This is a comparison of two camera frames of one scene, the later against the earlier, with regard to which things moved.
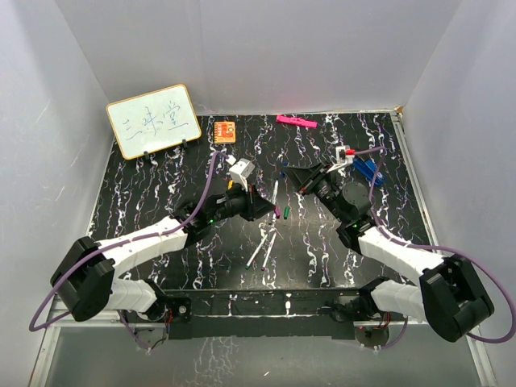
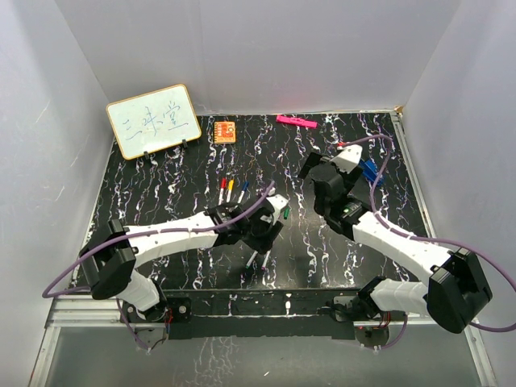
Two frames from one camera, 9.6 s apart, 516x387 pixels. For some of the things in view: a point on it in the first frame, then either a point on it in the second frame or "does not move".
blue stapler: (368, 168) does not move
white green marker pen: (248, 265) does not move
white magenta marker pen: (263, 268) does not move
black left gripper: (254, 210) to (264, 243)
